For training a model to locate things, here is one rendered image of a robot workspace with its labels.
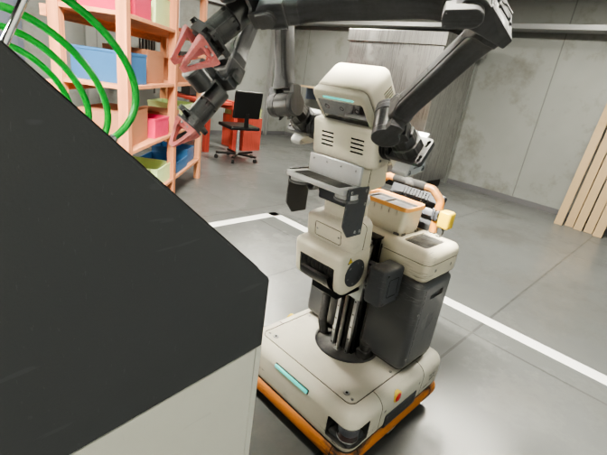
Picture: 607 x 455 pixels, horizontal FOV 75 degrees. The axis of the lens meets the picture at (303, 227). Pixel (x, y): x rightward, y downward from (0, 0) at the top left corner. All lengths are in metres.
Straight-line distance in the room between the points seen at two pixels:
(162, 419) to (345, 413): 0.85
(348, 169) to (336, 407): 0.83
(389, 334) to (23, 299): 1.35
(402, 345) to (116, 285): 1.25
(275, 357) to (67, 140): 1.34
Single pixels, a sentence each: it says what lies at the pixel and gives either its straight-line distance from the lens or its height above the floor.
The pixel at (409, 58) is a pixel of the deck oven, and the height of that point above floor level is 1.75.
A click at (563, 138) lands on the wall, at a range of 6.61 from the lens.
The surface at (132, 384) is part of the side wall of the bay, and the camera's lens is 0.70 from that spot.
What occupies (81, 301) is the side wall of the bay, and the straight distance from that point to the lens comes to 0.58.
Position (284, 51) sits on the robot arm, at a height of 1.40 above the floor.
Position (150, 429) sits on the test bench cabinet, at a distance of 0.79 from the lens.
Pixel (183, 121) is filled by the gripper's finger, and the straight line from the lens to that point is 1.13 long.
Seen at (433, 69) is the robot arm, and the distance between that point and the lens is 0.96.
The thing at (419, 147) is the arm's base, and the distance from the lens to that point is 1.17.
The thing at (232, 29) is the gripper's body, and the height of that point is 1.40.
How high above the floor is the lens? 1.33
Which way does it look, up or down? 21 degrees down
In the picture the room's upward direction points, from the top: 8 degrees clockwise
